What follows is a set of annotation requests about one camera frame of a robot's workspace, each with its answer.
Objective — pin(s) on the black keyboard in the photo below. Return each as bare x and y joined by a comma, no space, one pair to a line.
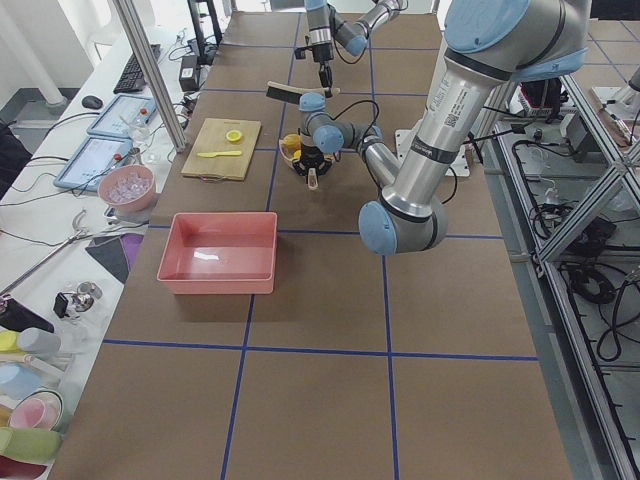
132,79

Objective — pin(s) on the black computer mouse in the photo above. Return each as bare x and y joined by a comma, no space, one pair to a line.
92,102

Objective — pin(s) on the light blue cup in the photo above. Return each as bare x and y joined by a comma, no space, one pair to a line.
18,381

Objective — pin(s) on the pink cup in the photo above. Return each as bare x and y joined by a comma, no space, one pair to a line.
42,409

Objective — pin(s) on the brown toy potato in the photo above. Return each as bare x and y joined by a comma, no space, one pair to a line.
285,150

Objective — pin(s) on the yellow lemon slices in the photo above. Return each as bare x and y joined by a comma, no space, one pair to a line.
234,135

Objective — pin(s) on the grey cup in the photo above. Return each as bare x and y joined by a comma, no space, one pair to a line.
39,342

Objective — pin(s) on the beige plastic dustpan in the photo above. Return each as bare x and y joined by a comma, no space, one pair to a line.
312,180

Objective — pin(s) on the black power adapter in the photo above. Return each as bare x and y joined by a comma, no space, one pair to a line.
189,74

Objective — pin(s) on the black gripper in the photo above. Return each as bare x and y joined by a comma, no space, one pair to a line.
311,155
320,53

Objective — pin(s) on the blue tablet lower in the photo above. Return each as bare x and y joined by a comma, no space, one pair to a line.
96,157

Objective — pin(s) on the yellow plastic knife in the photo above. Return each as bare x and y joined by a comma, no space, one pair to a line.
215,154

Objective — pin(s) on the blue tablet upper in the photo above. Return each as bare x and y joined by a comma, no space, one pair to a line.
121,115

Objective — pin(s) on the pink bowl with ice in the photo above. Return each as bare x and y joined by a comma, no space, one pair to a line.
129,188

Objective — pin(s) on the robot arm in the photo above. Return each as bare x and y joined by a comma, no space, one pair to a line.
327,29
487,44

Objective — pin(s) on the pink plastic bin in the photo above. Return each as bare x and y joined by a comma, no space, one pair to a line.
220,253

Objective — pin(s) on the beige hand brush black bristles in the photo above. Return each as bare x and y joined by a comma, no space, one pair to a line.
292,94

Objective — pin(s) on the aluminium frame post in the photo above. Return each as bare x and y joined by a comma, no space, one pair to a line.
141,49

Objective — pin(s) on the grey cloth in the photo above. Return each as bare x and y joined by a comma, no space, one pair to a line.
107,251

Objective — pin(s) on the purple cloth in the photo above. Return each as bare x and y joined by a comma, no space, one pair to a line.
131,243

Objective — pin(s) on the green container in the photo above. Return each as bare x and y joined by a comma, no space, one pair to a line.
36,446

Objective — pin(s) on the aluminium frame rail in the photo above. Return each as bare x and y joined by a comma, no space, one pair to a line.
571,157

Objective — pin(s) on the bamboo cutting board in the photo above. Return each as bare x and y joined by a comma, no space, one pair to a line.
223,149

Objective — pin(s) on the blue tablet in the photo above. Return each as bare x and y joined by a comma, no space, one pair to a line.
121,115
96,157

